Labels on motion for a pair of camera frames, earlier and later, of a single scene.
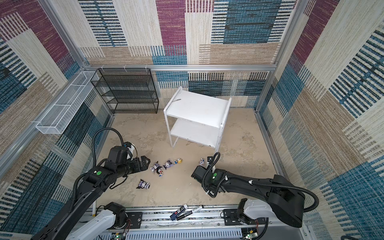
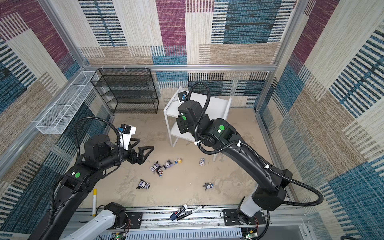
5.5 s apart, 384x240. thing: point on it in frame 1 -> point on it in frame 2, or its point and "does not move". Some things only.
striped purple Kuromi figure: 156,166 does not move
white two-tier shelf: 196,118 does not move
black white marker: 189,212 does not move
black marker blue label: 173,216 does not move
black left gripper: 138,167 -> 140,158
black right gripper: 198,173 -> 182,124
